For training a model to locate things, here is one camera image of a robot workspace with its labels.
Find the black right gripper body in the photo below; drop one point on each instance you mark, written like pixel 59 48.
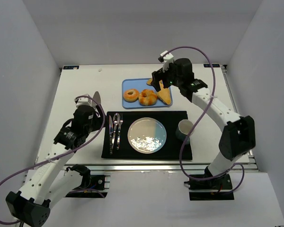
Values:
pixel 164 79

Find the croissant roll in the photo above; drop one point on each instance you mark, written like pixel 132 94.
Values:
pixel 147 97

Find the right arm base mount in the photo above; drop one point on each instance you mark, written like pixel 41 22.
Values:
pixel 219 189

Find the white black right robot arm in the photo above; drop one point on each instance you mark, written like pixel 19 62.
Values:
pixel 238 132

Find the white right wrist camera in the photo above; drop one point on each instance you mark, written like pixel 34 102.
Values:
pixel 166 58

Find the triangular flat bread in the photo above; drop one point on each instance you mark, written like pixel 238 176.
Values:
pixel 164 94

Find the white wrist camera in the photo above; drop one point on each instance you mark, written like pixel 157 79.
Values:
pixel 166 58
pixel 85 100

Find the dark green mug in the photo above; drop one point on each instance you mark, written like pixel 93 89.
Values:
pixel 183 129

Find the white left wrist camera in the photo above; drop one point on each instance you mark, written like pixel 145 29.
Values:
pixel 85 100

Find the glazed bagel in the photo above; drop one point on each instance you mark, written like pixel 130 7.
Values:
pixel 131 95

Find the light blue tray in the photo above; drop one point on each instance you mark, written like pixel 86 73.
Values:
pixel 140 85

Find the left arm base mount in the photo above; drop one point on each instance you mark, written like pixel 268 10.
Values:
pixel 97 188

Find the white blue plate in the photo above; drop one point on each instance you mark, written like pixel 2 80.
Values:
pixel 147 135

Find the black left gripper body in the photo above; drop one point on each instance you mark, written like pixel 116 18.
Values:
pixel 94 117

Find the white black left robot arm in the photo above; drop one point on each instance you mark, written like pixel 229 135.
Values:
pixel 33 201

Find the right blue table sticker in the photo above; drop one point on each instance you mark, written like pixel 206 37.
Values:
pixel 211 65

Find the seeded bread slice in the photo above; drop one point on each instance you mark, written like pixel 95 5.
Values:
pixel 149 82

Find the silver knife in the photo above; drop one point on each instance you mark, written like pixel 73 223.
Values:
pixel 110 135

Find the silver spoon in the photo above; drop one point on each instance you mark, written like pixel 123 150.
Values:
pixel 116 121

